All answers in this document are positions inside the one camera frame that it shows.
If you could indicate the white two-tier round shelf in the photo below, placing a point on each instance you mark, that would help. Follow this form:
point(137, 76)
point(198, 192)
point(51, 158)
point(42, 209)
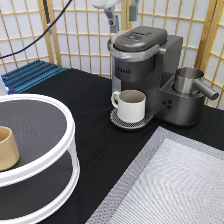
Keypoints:
point(48, 168)

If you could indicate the white ceramic mug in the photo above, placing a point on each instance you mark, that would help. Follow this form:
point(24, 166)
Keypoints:
point(130, 105)

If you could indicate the blue ribbed metal block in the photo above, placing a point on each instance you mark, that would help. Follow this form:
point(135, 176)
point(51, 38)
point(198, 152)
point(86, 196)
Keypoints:
point(27, 76)

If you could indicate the black tablecloth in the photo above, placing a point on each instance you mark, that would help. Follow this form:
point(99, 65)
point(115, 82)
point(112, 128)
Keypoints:
point(105, 151)

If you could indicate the grey pod coffee machine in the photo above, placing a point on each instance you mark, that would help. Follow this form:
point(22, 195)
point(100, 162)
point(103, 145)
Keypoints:
point(146, 59)

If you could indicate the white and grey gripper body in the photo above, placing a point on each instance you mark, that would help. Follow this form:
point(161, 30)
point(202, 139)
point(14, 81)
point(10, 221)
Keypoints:
point(105, 4)

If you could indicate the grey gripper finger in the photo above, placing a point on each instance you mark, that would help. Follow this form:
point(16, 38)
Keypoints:
point(133, 11)
point(112, 20)

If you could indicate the grey woven placemat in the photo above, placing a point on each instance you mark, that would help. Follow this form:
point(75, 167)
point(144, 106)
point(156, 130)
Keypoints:
point(173, 180)

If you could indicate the light wooden cup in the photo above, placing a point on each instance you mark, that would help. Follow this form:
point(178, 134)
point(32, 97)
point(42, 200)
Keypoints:
point(9, 154)

